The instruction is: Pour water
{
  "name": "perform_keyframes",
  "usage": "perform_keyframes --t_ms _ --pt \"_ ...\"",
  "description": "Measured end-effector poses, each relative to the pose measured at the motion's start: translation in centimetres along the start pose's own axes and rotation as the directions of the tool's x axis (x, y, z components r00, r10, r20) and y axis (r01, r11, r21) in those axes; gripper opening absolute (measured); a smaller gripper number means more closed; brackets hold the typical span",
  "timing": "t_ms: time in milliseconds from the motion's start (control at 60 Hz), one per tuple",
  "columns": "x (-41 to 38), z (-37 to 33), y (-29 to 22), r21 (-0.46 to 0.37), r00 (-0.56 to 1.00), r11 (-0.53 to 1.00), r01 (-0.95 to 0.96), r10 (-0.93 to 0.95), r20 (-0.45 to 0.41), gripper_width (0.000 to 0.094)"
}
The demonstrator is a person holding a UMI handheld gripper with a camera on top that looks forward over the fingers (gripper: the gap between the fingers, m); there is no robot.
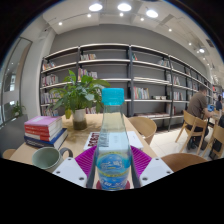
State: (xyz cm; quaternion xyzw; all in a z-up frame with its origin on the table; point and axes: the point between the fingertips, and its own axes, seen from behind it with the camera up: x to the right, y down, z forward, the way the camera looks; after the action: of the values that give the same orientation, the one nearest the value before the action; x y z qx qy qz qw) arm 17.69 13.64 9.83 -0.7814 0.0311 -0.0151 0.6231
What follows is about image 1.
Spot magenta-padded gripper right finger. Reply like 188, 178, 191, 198
130, 145, 174, 189

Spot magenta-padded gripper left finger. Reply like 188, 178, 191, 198
52, 145, 99, 189

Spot clear water bottle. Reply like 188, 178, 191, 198
95, 87, 132, 192

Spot pale green patterned ceramic cup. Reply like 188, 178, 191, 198
31, 146, 74, 174

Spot round-backed light wood chair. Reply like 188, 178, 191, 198
2, 148, 17, 160
160, 152, 209, 173
127, 115, 158, 145

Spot dark blue book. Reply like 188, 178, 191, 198
23, 128, 69, 150

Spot red book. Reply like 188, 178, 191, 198
24, 125, 64, 142

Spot slatted wooden chair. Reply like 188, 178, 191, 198
175, 109, 208, 152
201, 124, 224, 160

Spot pink book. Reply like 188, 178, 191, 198
23, 115, 64, 130

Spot green potted plant, white pot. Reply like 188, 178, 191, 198
49, 69, 112, 131

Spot person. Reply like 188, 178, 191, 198
185, 84, 215, 151

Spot small green window plant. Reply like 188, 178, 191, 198
11, 100, 27, 118

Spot grey bookshelf unit with books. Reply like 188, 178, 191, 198
39, 43, 224, 130

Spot ceiling spotlights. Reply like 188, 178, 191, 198
57, 1, 207, 55

